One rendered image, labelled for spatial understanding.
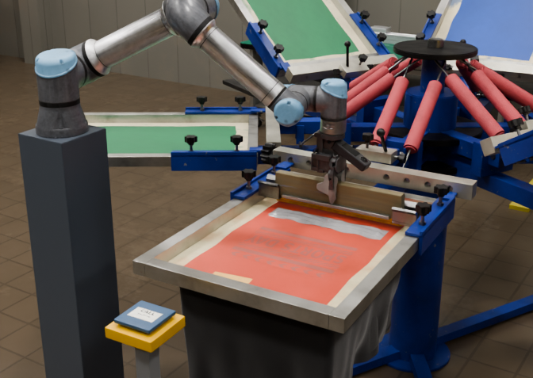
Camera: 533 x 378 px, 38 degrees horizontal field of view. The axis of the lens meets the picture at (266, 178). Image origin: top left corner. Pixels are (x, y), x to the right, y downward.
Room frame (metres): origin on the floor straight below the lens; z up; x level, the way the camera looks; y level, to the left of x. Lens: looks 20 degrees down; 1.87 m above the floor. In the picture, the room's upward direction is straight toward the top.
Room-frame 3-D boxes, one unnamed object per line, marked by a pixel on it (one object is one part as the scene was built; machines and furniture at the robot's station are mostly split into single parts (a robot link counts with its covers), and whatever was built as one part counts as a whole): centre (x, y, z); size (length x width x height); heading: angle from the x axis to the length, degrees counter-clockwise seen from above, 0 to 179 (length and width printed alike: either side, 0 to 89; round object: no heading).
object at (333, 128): (2.16, -0.19, 1.23); 0.08 x 0.08 x 0.05
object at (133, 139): (2.88, 0.28, 1.05); 1.08 x 0.61 x 0.23; 91
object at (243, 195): (2.32, 0.01, 0.97); 0.30 x 0.05 x 0.07; 151
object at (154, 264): (1.97, -0.11, 0.97); 0.79 x 0.58 x 0.04; 151
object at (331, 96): (2.16, -0.19, 1.31); 0.09 x 0.08 x 0.11; 77
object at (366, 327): (1.82, -0.26, 0.74); 0.46 x 0.04 x 0.42; 151
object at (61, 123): (2.21, 0.60, 1.25); 0.15 x 0.15 x 0.10
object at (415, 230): (2.04, -0.47, 0.97); 0.30 x 0.05 x 0.07; 151
